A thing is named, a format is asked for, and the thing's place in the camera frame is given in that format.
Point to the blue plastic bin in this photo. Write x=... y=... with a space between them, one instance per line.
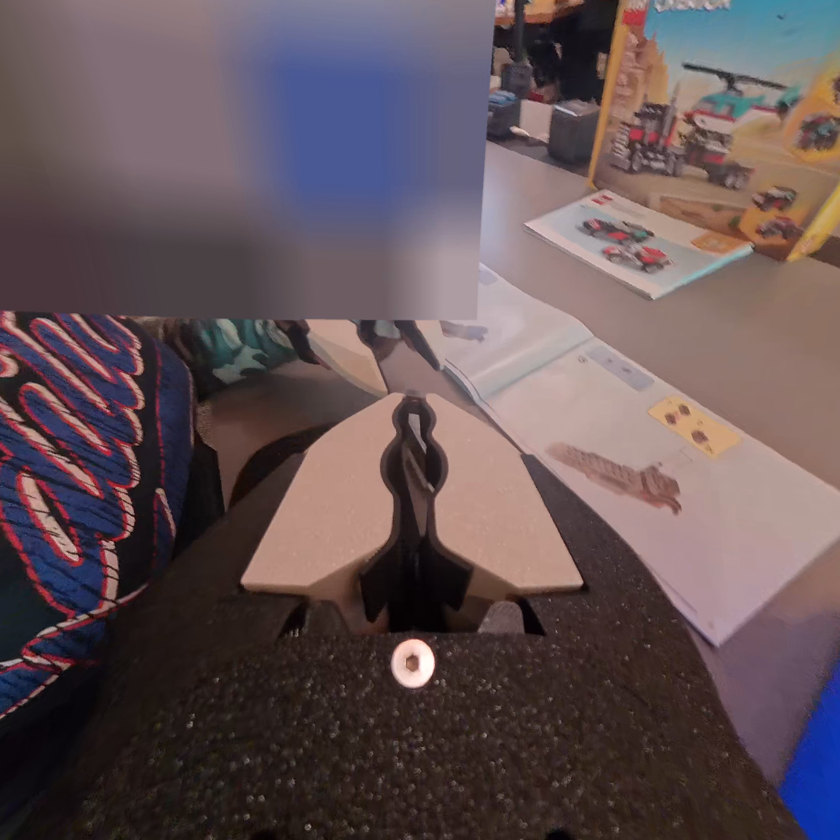
x=814 y=768

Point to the closed lego instruction booklet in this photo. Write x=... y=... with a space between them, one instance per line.
x=630 y=243

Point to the small grey lego piece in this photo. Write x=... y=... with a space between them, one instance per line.
x=415 y=453

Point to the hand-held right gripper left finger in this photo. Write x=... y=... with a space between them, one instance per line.
x=321 y=518

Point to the black battery box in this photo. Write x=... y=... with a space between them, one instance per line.
x=572 y=134

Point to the person's black printed shirt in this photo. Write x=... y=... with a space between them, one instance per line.
x=79 y=472

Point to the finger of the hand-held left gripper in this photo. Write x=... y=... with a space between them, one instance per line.
x=348 y=358

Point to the yellow lego truck box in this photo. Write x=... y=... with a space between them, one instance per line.
x=722 y=118

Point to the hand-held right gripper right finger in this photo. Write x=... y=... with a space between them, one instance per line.
x=499 y=518

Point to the lego instruction booklet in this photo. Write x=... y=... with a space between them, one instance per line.
x=656 y=472
x=630 y=243

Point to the black light stand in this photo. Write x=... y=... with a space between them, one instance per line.
x=520 y=39

